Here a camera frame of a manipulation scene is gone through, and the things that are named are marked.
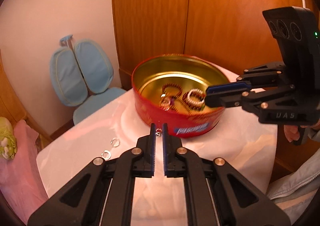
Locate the white pearl bracelet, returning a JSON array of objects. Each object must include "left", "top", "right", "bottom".
[{"left": 186, "top": 89, "right": 207, "bottom": 107}]

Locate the silver hoop earring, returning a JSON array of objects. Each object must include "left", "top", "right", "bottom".
[
  {"left": 101, "top": 150, "right": 111, "bottom": 160},
  {"left": 110, "top": 137, "right": 120, "bottom": 147}
]

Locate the person's right hand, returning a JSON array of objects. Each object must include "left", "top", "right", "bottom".
[{"left": 283, "top": 118, "right": 320, "bottom": 143}]

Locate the round red gold tin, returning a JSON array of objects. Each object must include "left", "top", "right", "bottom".
[{"left": 131, "top": 54, "right": 229, "bottom": 138}]

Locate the rose gold wristwatch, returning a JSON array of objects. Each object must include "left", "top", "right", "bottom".
[{"left": 159, "top": 93, "right": 176, "bottom": 111}]

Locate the wooden wardrobe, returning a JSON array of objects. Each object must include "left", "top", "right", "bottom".
[{"left": 111, "top": 0, "right": 320, "bottom": 179}]

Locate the pink bed blanket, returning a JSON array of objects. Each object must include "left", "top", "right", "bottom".
[{"left": 1, "top": 120, "right": 48, "bottom": 224}]

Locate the light grey jacket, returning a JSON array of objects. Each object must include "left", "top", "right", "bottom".
[{"left": 266, "top": 125, "right": 320, "bottom": 226}]

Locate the green cabbage plush toy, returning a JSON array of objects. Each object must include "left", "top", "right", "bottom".
[{"left": 0, "top": 117, "right": 17, "bottom": 160}]

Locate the blue ergonomic chair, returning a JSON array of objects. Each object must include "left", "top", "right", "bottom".
[{"left": 49, "top": 34, "right": 126, "bottom": 125}]

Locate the wooden bed headboard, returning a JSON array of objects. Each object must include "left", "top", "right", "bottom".
[{"left": 0, "top": 58, "right": 52, "bottom": 150}]

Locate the dark red bead bracelet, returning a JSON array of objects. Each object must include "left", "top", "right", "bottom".
[{"left": 161, "top": 83, "right": 183, "bottom": 113}]

